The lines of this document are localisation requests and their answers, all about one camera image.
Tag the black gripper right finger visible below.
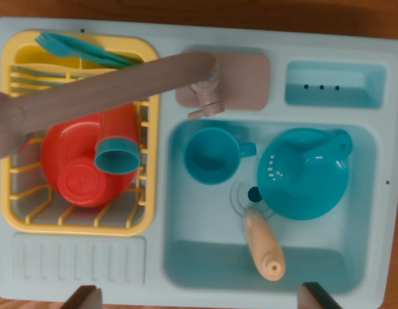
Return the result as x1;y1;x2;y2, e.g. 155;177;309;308
296;281;343;309

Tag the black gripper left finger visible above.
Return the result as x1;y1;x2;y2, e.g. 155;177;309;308
64;285;103;309

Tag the light blue toy sink unit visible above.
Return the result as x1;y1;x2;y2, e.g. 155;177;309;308
0;16;398;309

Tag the teal plastic plate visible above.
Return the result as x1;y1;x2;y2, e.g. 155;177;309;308
257;127;351;221

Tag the yellow plastic dish rack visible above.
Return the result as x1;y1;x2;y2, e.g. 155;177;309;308
1;30;161;238

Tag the teal plastic strainer ladle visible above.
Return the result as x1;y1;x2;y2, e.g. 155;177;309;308
266;128;354;197

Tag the teal plastic tumbler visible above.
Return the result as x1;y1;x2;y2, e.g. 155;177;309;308
94;136;141;175

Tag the red plastic plate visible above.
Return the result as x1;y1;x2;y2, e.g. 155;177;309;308
41;112;138;207

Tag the red plastic tumbler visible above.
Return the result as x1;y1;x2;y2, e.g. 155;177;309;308
97;102;141;152

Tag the grey toy faucet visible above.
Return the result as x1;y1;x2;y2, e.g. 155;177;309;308
0;44;272;162

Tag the teal plastic fork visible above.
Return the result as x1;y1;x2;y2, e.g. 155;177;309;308
34;31;105;59

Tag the teal plastic cup with handle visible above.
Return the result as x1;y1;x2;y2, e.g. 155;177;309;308
183;127;257;186

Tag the grey faucet handle lever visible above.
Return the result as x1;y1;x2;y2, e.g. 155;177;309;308
187;80;225;120

